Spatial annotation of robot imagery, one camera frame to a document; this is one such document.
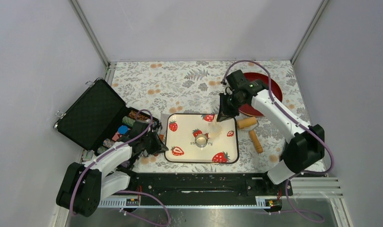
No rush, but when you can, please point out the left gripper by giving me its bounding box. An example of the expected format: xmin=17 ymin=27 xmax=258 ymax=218
xmin=141 ymin=130 xmax=168 ymax=155

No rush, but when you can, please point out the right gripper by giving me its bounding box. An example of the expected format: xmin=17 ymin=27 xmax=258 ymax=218
xmin=217 ymin=92 xmax=246 ymax=122

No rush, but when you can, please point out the wooden dough roller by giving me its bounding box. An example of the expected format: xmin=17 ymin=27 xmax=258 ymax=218
xmin=236 ymin=117 xmax=263 ymax=154

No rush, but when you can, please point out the red round lacquer tray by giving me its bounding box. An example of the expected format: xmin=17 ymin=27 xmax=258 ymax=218
xmin=239 ymin=72 xmax=283 ymax=117

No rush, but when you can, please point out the white dough ball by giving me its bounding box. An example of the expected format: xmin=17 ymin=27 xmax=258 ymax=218
xmin=208 ymin=121 xmax=222 ymax=139

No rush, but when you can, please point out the scraper with wooden handle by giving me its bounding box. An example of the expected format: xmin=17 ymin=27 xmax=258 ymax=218
xmin=159 ymin=113 xmax=170 ymax=143

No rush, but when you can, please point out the metal ring cutter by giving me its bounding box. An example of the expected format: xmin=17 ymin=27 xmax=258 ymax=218
xmin=195 ymin=134 xmax=208 ymax=148

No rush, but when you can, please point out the strawberry print tray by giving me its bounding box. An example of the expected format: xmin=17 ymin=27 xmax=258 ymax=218
xmin=165 ymin=113 xmax=239 ymax=164

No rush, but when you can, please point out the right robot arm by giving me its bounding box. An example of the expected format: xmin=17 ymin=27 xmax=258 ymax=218
xmin=216 ymin=70 xmax=325 ymax=195

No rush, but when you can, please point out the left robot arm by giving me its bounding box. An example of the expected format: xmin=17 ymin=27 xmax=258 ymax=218
xmin=56 ymin=121 xmax=169 ymax=217

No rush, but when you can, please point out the blue poker chip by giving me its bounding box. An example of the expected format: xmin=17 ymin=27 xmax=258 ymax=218
xmin=117 ymin=125 xmax=129 ymax=135

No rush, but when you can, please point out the floral tablecloth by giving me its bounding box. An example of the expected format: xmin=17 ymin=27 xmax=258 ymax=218
xmin=110 ymin=61 xmax=310 ymax=173

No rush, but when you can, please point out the black poker chip case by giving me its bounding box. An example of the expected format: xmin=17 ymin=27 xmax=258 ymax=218
xmin=54 ymin=79 xmax=161 ymax=152

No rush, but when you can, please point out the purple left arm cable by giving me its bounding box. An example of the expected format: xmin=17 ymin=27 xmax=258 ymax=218
xmin=69 ymin=109 xmax=154 ymax=218

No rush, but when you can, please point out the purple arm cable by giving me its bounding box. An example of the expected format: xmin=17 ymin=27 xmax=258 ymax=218
xmin=221 ymin=60 xmax=336 ymax=175
xmin=69 ymin=109 xmax=154 ymax=218

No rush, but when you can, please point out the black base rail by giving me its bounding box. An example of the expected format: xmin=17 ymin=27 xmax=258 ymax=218
xmin=115 ymin=173 xmax=293 ymax=208

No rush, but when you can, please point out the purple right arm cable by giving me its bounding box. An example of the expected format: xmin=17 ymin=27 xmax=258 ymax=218
xmin=221 ymin=60 xmax=336 ymax=175

